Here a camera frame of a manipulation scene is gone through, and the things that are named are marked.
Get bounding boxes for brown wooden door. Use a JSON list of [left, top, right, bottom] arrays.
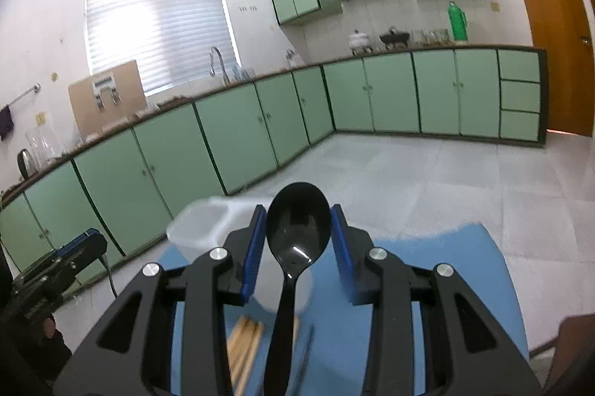
[[523, 0, 594, 136]]

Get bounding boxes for red bamboo chopstick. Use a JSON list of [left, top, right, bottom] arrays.
[[227, 315, 264, 396]]

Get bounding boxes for clear glass pitcher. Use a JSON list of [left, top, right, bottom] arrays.
[[25, 124, 62, 168]]

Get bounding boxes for green thermos bottle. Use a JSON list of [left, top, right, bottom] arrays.
[[448, 0, 468, 42]]

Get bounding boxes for black plastic spoon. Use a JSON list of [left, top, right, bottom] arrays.
[[263, 181, 331, 396]]

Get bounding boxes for chrome sink faucet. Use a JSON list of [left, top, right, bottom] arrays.
[[209, 46, 230, 86]]

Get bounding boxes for green lower kitchen cabinets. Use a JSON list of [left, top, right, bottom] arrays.
[[1, 46, 549, 270]]

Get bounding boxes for steel electric kettle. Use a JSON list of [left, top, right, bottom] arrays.
[[16, 149, 38, 180]]

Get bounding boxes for brown cardboard box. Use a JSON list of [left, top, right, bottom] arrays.
[[68, 61, 147, 140]]

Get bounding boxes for white plastic utensil holder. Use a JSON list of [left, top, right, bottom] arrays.
[[165, 196, 316, 315]]

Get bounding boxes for blue table mat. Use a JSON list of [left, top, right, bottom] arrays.
[[157, 223, 532, 396]]

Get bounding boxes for black wok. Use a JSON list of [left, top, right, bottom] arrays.
[[379, 26, 411, 49]]

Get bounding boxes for white window blind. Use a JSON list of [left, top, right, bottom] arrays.
[[85, 0, 239, 96]]

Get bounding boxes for white cooking pot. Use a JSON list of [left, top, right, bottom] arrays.
[[348, 29, 373, 56]]

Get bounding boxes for dark hanging towel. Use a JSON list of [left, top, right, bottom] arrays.
[[0, 105, 14, 141]]

